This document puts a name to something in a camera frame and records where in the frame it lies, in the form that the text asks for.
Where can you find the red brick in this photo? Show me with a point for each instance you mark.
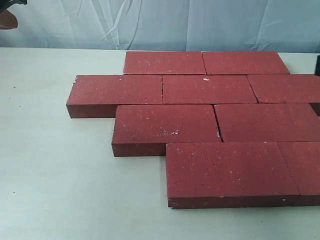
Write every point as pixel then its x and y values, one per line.
pixel 243 63
pixel 207 89
pixel 267 122
pixel 228 175
pixel 285 88
pixel 303 161
pixel 98 96
pixel 164 63

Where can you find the white backdrop cloth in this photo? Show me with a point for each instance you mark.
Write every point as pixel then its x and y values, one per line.
pixel 167 25

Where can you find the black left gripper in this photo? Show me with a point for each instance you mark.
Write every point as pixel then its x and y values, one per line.
pixel 8 21

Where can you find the red brick raised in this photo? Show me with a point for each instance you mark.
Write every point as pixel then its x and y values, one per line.
pixel 145 130

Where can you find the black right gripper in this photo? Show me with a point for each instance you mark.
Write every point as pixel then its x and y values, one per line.
pixel 317 66

